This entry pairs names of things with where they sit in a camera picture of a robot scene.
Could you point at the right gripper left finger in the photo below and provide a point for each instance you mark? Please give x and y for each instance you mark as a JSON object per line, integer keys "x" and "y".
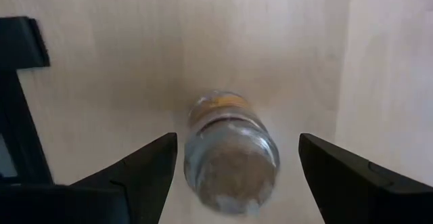
{"x": 128, "y": 190}

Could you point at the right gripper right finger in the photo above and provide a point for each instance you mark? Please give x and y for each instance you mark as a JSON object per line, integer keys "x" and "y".
{"x": 365, "y": 193}

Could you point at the clear glass spice jar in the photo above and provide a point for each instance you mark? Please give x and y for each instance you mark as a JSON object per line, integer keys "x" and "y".
{"x": 233, "y": 170}

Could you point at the black aluminium frame rail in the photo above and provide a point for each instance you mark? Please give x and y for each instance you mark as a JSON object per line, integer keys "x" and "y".
{"x": 17, "y": 115}

